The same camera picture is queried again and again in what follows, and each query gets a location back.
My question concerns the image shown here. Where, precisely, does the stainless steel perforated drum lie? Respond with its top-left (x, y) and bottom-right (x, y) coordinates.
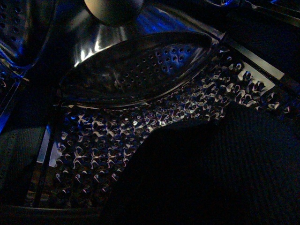
top-left (0, 0), bottom-right (300, 208)

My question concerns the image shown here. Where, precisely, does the dark navy knit garment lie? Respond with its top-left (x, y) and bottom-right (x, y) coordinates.
top-left (101, 104), bottom-right (300, 225)

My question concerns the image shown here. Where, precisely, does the white round drum hub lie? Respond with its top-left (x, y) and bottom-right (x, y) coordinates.
top-left (84, 0), bottom-right (144, 26)

